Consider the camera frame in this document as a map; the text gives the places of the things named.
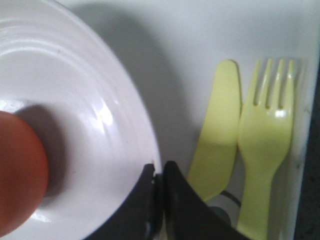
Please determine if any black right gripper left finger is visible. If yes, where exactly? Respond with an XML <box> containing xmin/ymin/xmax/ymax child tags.
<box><xmin>87</xmin><ymin>163</ymin><xmax>164</xmax><ymax>240</ymax></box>

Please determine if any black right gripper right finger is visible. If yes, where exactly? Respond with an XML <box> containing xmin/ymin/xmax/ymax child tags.
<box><xmin>163</xmin><ymin>161</ymin><xmax>247</xmax><ymax>240</ymax></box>

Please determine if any whole orange fruit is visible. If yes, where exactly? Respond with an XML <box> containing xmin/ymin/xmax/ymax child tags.
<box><xmin>0</xmin><ymin>111</ymin><xmax>49</xmax><ymax>236</ymax></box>

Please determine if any beige round plate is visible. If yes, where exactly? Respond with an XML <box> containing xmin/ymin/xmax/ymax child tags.
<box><xmin>0</xmin><ymin>0</ymin><xmax>161</xmax><ymax>240</ymax></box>

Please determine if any white rectangular tray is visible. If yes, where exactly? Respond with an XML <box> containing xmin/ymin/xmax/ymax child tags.
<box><xmin>62</xmin><ymin>0</ymin><xmax>320</xmax><ymax>240</ymax></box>

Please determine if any yellow-green plastic fork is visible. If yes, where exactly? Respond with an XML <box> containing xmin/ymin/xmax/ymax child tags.
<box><xmin>237</xmin><ymin>59</ymin><xmax>295</xmax><ymax>240</ymax></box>

